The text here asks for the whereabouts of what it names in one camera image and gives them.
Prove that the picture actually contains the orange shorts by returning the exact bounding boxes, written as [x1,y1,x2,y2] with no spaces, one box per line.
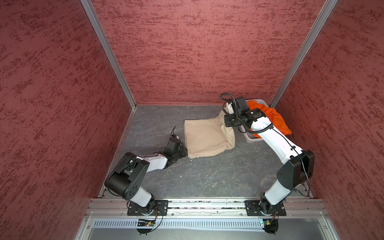
[247,100,292,136]

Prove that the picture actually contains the beige shorts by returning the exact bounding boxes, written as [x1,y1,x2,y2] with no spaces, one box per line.
[184,111,236,159]

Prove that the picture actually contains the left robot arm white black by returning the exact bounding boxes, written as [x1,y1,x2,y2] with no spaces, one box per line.
[104,143,188,216]

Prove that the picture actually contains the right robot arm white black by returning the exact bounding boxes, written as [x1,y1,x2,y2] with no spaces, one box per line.
[224,109,315,216]

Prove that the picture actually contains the white plastic basket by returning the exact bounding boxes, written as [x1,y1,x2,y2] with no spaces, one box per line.
[238,99,269,143]

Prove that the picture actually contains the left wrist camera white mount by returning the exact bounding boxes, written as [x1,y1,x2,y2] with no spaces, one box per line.
[167,135,182,152]

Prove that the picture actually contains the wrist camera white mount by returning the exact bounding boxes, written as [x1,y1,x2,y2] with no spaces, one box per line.
[226,97,250,116]
[167,135,182,152]

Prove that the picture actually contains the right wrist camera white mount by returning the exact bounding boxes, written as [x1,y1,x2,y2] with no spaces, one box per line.
[226,97,250,116]

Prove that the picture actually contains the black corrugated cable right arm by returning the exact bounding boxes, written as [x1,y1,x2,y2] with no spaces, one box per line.
[219,92,274,135]

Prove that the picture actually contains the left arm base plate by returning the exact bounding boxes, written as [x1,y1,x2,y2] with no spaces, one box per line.
[127,200,169,217]

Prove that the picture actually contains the left circuit board with wires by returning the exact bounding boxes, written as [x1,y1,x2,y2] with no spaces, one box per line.
[136,219,158,235]

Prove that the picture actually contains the circuit board with wires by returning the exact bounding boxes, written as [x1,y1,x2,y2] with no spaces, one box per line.
[136,219,158,235]
[263,219,279,235]

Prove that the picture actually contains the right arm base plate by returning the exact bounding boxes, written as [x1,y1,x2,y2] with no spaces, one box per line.
[245,200,287,217]

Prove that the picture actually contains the aluminium rail frame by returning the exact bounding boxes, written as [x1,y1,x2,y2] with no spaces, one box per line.
[75,197,339,240]

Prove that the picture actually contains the right circuit board with wires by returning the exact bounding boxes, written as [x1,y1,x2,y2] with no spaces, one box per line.
[263,219,279,235]

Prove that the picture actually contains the right corner aluminium post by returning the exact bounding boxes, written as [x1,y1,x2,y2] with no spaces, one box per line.
[270,0,338,108]

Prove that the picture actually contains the corner aluminium post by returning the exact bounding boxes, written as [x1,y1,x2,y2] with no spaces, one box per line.
[270,0,338,108]
[81,0,137,111]

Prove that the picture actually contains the left corner aluminium post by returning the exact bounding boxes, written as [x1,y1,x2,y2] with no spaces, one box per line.
[81,0,137,111]

